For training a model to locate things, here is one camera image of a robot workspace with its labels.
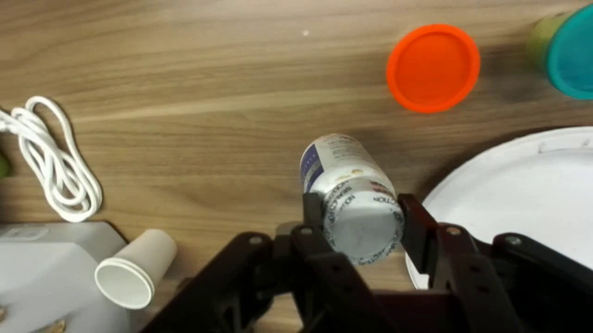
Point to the yellow tub teal lid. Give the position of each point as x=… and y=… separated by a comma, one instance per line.
x=571, y=53

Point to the white paper cup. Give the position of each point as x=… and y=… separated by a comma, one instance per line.
x=132, y=271

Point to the green fruit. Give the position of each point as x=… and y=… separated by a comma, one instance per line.
x=4, y=166

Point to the small white bottle blue label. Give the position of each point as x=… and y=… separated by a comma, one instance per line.
x=354, y=197

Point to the yellow tub orange lid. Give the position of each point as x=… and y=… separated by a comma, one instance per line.
x=434, y=67

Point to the white paper plate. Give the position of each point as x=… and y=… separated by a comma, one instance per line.
x=525, y=191

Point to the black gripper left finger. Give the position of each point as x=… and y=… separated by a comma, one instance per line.
x=334, y=284

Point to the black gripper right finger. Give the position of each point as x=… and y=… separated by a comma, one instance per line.
x=469, y=271

